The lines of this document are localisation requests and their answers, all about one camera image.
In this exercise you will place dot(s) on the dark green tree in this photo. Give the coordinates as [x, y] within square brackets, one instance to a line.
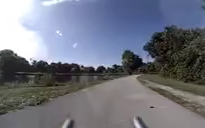
[130, 60]

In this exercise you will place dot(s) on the robot's own part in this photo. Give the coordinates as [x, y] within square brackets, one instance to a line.
[138, 122]
[66, 123]

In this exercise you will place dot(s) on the dense green wood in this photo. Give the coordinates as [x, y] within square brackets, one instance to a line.
[186, 53]

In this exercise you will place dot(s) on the grey asphalt path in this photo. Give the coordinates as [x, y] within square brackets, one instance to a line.
[110, 103]

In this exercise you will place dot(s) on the pond water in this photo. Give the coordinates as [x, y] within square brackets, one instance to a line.
[70, 79]

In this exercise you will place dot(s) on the pale gravel strip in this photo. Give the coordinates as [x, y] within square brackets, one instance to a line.
[190, 96]

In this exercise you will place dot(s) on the grass lawn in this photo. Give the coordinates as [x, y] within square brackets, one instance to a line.
[176, 84]

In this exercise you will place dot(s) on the grass verge with weeds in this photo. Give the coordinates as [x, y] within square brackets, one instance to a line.
[20, 98]

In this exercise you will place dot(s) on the distant row of trees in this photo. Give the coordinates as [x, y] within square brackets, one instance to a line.
[66, 67]

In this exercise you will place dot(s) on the dark tree by water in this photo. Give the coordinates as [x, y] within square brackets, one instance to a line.
[10, 63]

